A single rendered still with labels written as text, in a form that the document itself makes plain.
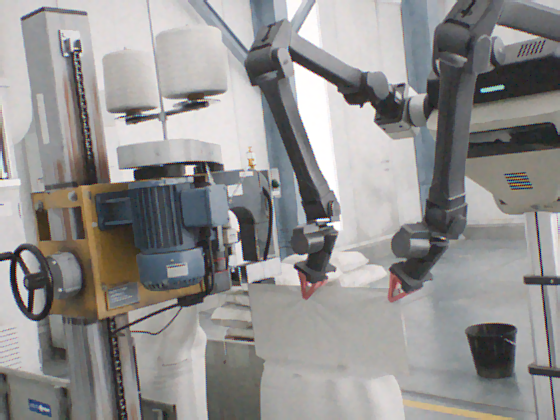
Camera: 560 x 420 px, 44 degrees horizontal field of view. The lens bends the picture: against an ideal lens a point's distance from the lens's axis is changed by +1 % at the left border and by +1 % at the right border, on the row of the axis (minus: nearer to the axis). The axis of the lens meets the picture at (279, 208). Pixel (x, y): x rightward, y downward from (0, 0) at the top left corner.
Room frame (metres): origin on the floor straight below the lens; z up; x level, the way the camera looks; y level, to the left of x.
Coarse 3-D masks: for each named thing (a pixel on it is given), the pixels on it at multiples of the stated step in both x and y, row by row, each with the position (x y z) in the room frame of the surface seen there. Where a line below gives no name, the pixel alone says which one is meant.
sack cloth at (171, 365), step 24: (144, 312) 2.19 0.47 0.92; (168, 312) 2.09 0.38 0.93; (192, 312) 2.04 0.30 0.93; (144, 336) 2.13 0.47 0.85; (168, 336) 2.05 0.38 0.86; (192, 336) 2.04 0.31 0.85; (144, 360) 2.08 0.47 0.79; (168, 360) 2.03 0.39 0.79; (192, 360) 2.07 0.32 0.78; (144, 384) 2.07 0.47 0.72; (168, 384) 2.04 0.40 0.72; (192, 384) 2.07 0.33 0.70; (192, 408) 2.07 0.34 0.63
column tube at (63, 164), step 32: (32, 32) 1.65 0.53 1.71; (32, 64) 1.67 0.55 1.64; (64, 64) 1.64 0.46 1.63; (32, 96) 1.68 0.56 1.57; (64, 96) 1.63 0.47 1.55; (96, 96) 1.69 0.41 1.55; (64, 128) 1.62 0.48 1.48; (96, 128) 1.68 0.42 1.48; (64, 160) 1.61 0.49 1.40; (96, 160) 1.67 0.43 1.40; (64, 224) 1.64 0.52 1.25; (64, 320) 1.68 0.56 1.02; (96, 320) 1.63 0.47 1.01; (128, 320) 1.70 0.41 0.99; (96, 352) 1.62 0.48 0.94; (128, 352) 1.69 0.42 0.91; (96, 384) 1.62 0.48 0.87; (128, 384) 1.68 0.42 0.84; (96, 416) 1.62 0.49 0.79; (128, 416) 1.67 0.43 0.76
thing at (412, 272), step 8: (392, 264) 1.50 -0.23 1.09; (400, 264) 1.51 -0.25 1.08; (408, 264) 1.49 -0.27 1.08; (416, 264) 1.47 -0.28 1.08; (424, 264) 1.46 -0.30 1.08; (432, 264) 1.48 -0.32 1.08; (392, 272) 1.49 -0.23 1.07; (400, 272) 1.48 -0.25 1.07; (408, 272) 1.49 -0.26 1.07; (416, 272) 1.48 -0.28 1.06; (424, 272) 1.48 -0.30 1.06; (408, 280) 1.47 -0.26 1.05; (416, 280) 1.49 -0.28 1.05; (424, 280) 1.50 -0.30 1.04; (408, 288) 1.47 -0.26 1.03
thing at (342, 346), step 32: (256, 288) 1.86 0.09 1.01; (288, 288) 1.77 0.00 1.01; (320, 288) 1.70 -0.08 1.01; (352, 288) 1.63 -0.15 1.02; (384, 288) 1.57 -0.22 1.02; (256, 320) 1.87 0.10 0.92; (288, 320) 1.78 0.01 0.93; (320, 320) 1.71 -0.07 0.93; (352, 320) 1.64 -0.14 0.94; (384, 320) 1.58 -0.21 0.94; (256, 352) 1.88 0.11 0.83; (288, 352) 1.79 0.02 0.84; (320, 352) 1.71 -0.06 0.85; (352, 352) 1.64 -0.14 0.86; (384, 352) 1.58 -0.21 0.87; (288, 384) 1.70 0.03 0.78; (320, 384) 1.63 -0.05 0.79; (352, 384) 1.58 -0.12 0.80; (384, 384) 1.60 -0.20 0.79; (288, 416) 1.70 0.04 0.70; (320, 416) 1.62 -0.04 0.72; (352, 416) 1.57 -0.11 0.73; (384, 416) 1.55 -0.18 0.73
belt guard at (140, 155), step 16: (144, 144) 1.49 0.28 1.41; (160, 144) 1.49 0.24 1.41; (176, 144) 1.51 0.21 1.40; (192, 144) 1.55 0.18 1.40; (208, 144) 1.76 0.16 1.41; (128, 160) 1.51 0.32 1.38; (144, 160) 1.49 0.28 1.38; (160, 160) 1.49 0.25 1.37; (176, 160) 1.51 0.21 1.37; (192, 160) 1.54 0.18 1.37; (208, 160) 1.73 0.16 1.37
